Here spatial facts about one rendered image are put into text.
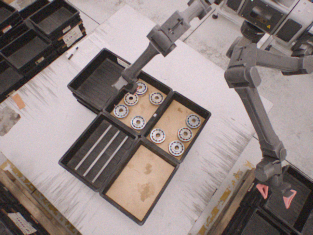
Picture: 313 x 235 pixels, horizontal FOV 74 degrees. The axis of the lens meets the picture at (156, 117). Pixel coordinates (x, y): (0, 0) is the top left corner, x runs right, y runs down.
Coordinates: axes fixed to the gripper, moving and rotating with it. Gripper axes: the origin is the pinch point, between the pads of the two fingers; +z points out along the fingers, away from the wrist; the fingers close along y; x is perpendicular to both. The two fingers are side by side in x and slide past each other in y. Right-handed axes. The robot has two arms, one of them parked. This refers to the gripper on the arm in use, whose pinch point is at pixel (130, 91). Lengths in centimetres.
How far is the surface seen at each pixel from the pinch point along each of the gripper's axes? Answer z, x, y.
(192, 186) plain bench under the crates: 28, -24, 66
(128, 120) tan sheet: 12.9, -14.5, 6.9
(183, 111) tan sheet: 15.7, 14.2, 33.5
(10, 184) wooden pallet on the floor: 73, -112, -62
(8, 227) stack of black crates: 30, -115, -18
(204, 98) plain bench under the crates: 31, 39, 39
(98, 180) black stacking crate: 11, -55, 16
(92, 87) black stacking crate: 12.0, -9.7, -29.3
